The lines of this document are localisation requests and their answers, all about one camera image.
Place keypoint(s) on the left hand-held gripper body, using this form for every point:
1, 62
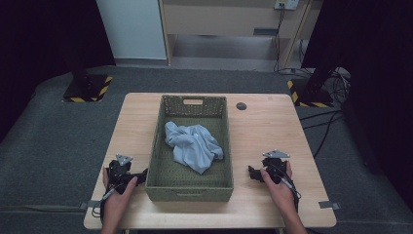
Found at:
119, 174

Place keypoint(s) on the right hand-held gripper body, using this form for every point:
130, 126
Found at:
275, 167

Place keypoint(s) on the green woven basket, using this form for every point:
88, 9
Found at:
162, 182

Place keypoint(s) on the light blue cloth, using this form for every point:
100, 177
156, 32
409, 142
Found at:
193, 146

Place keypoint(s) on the person's left hand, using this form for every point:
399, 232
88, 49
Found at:
117, 200

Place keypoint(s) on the person's right hand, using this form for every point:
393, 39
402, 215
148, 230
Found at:
279, 193

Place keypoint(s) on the grey tape strip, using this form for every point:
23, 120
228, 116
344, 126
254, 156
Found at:
328, 205
89, 204

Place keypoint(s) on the round grey table grommet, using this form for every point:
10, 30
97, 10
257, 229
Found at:
241, 106

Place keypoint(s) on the black stand base striped edge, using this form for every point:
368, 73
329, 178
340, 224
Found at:
310, 96
86, 89

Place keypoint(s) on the dark curtain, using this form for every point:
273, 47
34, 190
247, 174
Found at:
373, 81
42, 42

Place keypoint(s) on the white panel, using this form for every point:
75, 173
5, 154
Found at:
133, 29

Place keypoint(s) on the light wooden cabinet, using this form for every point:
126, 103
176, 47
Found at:
214, 19

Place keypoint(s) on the white wall socket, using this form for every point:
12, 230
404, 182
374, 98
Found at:
287, 4

